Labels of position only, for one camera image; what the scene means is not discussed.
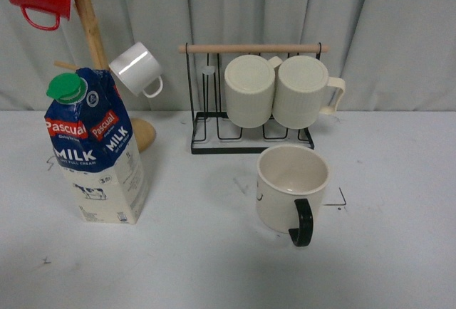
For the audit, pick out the cream ribbed cup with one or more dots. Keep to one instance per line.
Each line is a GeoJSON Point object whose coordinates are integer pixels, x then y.
{"type": "Point", "coordinates": [301, 87]}
{"type": "Point", "coordinates": [249, 89]}

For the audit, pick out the black wire cup rack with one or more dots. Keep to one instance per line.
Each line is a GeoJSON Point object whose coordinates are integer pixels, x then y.
{"type": "Point", "coordinates": [212, 131]}

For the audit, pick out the wooden mug tree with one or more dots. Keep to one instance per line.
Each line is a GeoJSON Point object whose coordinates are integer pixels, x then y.
{"type": "Point", "coordinates": [143, 131]}

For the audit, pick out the white enamel mug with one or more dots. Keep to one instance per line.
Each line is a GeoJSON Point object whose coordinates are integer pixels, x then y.
{"type": "Point", "coordinates": [139, 71]}

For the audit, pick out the blue white milk carton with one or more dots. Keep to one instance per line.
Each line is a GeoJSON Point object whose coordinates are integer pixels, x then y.
{"type": "Point", "coordinates": [94, 144]}

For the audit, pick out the left cream ribbed cup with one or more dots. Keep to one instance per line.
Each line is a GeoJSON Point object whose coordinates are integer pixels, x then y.
{"type": "Point", "coordinates": [249, 89]}

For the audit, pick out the cream mug black handle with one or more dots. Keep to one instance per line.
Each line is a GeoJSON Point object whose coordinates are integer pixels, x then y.
{"type": "Point", "coordinates": [291, 185]}

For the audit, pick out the right cream ribbed cup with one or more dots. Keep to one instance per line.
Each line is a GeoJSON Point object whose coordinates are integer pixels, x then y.
{"type": "Point", "coordinates": [301, 87]}

